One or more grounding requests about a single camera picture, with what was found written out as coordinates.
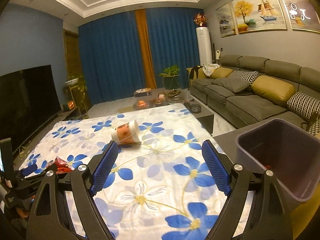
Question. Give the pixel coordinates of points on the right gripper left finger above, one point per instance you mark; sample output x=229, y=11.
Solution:
x=50, y=216

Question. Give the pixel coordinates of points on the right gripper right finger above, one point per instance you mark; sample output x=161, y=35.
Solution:
x=268, y=218

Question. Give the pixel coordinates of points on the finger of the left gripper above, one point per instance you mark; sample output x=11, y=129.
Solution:
x=29, y=170
x=39, y=176

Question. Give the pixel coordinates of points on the red snack wrapper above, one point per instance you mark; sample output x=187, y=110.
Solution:
x=61, y=166

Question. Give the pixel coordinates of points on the grey plastic trash bin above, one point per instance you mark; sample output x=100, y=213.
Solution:
x=291, y=153

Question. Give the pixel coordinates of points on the black television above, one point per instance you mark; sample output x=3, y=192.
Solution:
x=28, y=100

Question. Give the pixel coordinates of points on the tv cabinet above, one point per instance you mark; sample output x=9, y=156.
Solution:
x=20, y=155

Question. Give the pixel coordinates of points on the plant on stand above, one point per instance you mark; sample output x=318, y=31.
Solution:
x=76, y=89

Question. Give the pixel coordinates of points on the houndstooth cushion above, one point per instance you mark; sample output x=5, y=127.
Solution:
x=313, y=125

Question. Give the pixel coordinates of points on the floral blue white tablecloth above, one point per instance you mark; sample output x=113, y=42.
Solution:
x=160, y=188

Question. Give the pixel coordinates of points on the patterned cushion near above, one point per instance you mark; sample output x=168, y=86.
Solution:
x=303, y=105

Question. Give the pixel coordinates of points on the patterned cushion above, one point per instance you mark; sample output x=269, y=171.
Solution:
x=249, y=76
x=303, y=105

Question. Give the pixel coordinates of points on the mustard cushion middle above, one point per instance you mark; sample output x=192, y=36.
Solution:
x=275, y=90

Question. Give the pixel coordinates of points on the mustard cushion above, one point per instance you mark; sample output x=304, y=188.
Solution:
x=275, y=90
x=221, y=72

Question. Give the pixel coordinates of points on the grey sectional sofa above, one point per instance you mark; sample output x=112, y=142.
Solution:
x=246, y=90

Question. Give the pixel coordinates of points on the box on coffee table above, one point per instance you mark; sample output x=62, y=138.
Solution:
x=142, y=92

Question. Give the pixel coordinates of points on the blue curtain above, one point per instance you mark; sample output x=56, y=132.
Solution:
x=111, y=57

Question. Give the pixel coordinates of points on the grey cushion on seat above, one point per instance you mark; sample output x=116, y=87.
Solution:
x=232, y=84

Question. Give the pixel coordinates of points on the patterned cushion far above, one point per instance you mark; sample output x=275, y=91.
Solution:
x=249, y=76

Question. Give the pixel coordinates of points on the orange curtain strip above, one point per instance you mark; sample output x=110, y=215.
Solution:
x=143, y=34

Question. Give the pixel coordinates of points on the mustard cushion far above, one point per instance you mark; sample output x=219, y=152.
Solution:
x=221, y=72

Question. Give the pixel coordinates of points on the white cloth on sofa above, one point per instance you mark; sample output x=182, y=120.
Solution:
x=208, y=69

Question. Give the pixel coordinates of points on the potted green plant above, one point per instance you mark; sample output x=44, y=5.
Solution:
x=171, y=77

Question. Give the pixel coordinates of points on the left landscape painting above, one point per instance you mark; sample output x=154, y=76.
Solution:
x=225, y=19

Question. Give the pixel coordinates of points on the white standing air conditioner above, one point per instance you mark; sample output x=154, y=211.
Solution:
x=204, y=45

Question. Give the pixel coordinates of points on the right purple painting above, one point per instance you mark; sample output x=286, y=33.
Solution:
x=302, y=15

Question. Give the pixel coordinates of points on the sailboat tree painting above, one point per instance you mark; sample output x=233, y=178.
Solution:
x=258, y=15

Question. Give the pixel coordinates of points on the flower decoration on conditioner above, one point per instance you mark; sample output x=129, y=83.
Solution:
x=200, y=20

